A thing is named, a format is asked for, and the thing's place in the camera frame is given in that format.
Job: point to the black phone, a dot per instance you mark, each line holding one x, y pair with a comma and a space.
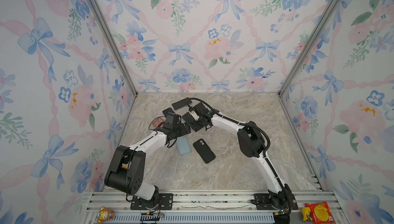
168, 111
182, 103
187, 117

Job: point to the red snack packet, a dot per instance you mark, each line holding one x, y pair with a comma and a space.
320, 213

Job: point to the pink phone case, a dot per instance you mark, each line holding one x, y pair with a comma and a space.
158, 121

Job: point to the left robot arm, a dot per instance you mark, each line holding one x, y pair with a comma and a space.
126, 170

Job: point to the black phone case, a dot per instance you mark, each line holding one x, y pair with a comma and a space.
204, 151

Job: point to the yellow toy figure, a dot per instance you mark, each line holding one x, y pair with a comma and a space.
306, 213

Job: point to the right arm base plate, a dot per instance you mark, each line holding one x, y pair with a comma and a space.
264, 201

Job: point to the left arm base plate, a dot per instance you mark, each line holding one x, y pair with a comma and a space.
160, 201

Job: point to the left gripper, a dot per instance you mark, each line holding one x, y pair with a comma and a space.
182, 130

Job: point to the monkey plush toy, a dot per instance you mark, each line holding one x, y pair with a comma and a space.
104, 215

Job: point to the light blue phone case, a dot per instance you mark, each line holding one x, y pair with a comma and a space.
183, 145

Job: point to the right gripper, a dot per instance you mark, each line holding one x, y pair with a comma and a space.
195, 130

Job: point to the aluminium rail frame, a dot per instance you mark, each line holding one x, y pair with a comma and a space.
188, 207

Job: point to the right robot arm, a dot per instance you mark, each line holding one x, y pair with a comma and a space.
253, 142

